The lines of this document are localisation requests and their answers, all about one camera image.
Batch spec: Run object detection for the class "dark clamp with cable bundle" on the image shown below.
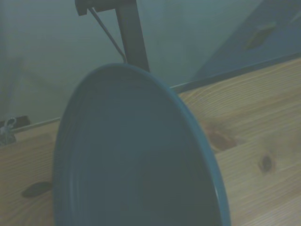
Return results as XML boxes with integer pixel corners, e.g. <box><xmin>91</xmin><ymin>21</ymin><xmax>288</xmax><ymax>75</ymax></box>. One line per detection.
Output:
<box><xmin>0</xmin><ymin>115</ymin><xmax>31</xmax><ymax>146</ymax></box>

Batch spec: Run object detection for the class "dark metal camera stand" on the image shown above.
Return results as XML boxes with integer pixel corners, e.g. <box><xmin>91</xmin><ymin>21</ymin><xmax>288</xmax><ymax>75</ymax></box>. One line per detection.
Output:
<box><xmin>74</xmin><ymin>0</ymin><xmax>151</xmax><ymax>72</ymax></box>

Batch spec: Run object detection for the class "teal blue ceramic plate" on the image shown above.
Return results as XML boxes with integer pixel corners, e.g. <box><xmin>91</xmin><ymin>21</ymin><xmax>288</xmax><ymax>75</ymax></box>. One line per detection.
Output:
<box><xmin>53</xmin><ymin>63</ymin><xmax>231</xmax><ymax>226</ymax></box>

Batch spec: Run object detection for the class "thin grey cable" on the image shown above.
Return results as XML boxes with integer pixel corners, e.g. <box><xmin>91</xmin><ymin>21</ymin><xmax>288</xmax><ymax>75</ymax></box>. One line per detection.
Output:
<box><xmin>89</xmin><ymin>7</ymin><xmax>127</xmax><ymax>64</ymax></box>

